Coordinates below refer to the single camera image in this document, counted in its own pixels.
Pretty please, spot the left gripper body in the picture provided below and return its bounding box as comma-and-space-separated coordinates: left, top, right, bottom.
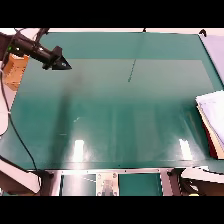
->
42, 45, 73, 72

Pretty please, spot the white shirt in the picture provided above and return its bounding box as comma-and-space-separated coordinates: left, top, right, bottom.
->
195, 89, 224, 148

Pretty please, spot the brown cardboard box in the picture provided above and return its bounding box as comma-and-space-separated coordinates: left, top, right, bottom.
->
2, 53, 31, 92

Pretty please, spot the red garment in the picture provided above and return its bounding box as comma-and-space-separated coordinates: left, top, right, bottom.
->
201, 121, 222, 158

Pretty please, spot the black cable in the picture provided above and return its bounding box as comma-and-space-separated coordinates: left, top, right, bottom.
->
0, 70, 44, 175

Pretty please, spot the silver frame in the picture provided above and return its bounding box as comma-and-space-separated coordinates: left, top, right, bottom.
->
33, 166, 188, 197

